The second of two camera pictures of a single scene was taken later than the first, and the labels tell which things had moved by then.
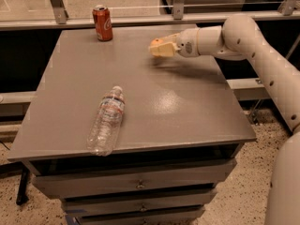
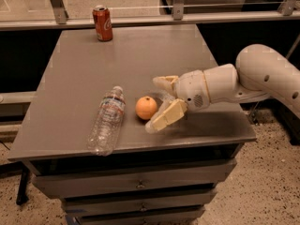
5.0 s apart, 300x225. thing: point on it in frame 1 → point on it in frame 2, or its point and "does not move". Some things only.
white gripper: (187, 43) → (190, 89)
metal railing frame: (241, 89) does not move
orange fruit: (157, 41) → (145, 108)
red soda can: (102, 21) does not move
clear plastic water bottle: (104, 134) does not move
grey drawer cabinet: (181, 130) does not move
